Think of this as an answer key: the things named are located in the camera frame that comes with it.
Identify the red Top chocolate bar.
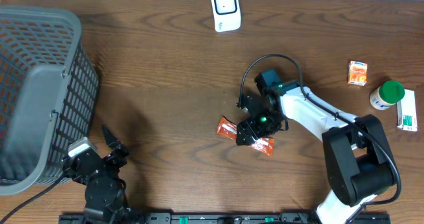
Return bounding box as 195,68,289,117
216,117,274,156

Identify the orange snack packet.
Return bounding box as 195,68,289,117
347,61,368,86

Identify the small green white can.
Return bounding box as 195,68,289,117
370,80,405,110

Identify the white Panadol medicine box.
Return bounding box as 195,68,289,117
397,89,418,132

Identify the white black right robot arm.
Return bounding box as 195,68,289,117
236,70,401,223

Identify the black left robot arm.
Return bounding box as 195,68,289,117
62,125,144,223

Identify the white barcode scanner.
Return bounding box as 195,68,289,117
211,0,241,32

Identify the grey plastic basket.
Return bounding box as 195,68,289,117
1,5,99,196

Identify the black mounting rail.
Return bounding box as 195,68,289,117
58,212,391,224

